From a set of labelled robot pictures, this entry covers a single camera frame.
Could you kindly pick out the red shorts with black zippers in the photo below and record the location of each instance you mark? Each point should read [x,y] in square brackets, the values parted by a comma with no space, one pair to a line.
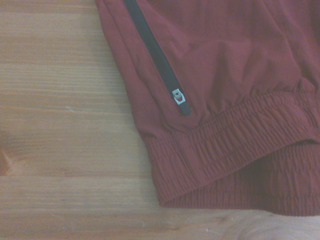
[225,75]

